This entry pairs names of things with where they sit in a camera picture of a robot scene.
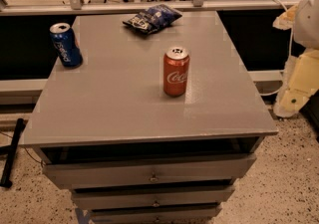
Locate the black floor stand leg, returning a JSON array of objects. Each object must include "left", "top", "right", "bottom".
[{"left": 0, "top": 118, "right": 25, "bottom": 188}]

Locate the blue pepsi can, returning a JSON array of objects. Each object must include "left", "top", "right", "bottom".
[{"left": 50, "top": 23, "right": 83, "bottom": 68}]

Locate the middle grey drawer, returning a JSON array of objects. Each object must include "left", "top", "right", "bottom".
[{"left": 72, "top": 185, "right": 234, "bottom": 210}]

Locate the grey drawer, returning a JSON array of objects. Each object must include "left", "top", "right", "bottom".
[
  {"left": 43, "top": 153, "right": 256, "bottom": 189},
  {"left": 72, "top": 185, "right": 234, "bottom": 210},
  {"left": 91, "top": 203, "right": 221, "bottom": 224}
]

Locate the red coke can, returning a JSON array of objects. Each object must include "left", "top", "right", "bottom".
[{"left": 163, "top": 47, "right": 190, "bottom": 97}]

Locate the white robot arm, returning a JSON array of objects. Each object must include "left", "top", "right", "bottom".
[{"left": 273, "top": 0, "right": 319, "bottom": 117}]

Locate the grey drawer cabinet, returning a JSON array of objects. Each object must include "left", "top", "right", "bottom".
[{"left": 19, "top": 10, "right": 279, "bottom": 224}]

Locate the bottom grey drawer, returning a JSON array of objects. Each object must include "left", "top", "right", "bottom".
[{"left": 91, "top": 203, "right": 221, "bottom": 224}]

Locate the white cable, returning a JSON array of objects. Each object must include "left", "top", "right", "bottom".
[{"left": 258, "top": 0, "right": 295, "bottom": 98}]

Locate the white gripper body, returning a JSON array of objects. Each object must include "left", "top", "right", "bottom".
[{"left": 272, "top": 5, "right": 298, "bottom": 30}]

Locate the blue chip bag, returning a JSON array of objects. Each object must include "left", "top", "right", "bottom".
[{"left": 123, "top": 4, "right": 182, "bottom": 35}]

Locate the top grey drawer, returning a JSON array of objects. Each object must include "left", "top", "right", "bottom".
[{"left": 43, "top": 153, "right": 256, "bottom": 189}]

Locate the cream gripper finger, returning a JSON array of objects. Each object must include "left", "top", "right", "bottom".
[{"left": 273, "top": 50, "right": 319, "bottom": 117}]

